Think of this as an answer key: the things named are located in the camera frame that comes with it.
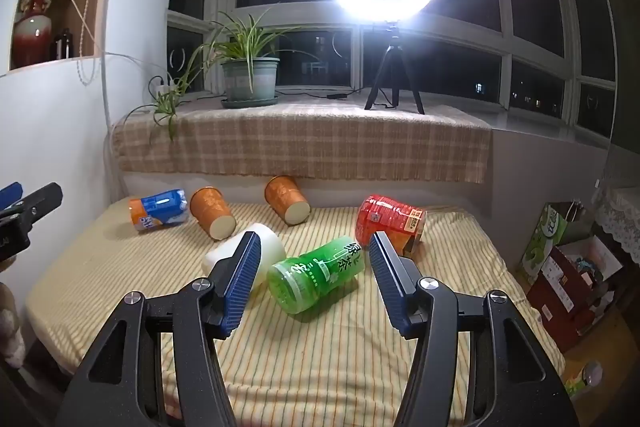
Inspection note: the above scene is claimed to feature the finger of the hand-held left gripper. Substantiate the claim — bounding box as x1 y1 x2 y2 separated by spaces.
0 183 64 229
0 181 25 209

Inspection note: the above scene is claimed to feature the green plant saucer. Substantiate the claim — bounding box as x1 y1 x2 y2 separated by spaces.
220 94 280 110

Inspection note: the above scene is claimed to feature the green tea bottle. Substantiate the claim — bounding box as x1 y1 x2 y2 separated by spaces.
266 237 371 319

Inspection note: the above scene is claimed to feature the braided white cord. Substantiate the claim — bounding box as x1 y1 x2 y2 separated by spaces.
74 0 115 86

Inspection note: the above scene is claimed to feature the red cardboard box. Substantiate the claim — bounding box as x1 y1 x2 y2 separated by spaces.
525 234 627 354

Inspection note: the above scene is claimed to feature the red and white vase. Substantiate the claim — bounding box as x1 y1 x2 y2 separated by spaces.
10 0 55 69

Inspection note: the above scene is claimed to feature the black ring light cable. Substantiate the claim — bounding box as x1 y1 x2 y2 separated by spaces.
274 89 372 102

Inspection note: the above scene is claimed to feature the beige fuzzy cloth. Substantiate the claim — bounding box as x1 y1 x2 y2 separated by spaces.
0 281 27 369

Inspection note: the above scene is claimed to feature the black tripod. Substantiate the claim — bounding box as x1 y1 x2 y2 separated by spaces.
363 22 426 116

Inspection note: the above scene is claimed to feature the black bottle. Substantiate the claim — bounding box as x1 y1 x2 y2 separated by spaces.
53 28 75 60

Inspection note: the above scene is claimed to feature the white plastic cup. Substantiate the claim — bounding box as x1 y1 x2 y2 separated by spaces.
203 223 286 293

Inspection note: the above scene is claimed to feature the small green packet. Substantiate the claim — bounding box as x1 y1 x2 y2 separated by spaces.
564 359 604 401

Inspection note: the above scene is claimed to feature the green cardboard box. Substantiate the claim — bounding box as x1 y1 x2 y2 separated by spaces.
519 201 569 286

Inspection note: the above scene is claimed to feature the white lace cloth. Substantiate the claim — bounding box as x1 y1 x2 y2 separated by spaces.
594 186 640 266

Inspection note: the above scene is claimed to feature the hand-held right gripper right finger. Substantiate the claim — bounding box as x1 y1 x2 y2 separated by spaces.
368 231 581 427

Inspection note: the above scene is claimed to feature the white window frame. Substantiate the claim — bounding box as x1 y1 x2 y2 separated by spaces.
166 0 620 142

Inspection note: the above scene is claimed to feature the white cable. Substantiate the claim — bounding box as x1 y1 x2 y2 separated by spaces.
42 0 166 148

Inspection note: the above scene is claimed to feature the checkered beige cloth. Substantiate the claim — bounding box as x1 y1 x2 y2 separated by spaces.
110 99 494 186

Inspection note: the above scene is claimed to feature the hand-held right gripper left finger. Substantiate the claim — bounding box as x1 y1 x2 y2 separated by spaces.
62 229 264 427

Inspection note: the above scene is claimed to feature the orange paper cup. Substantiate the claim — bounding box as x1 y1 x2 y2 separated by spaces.
264 176 312 226
190 187 237 242

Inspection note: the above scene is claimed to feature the potted spider plant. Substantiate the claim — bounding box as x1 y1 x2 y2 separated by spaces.
126 9 302 142

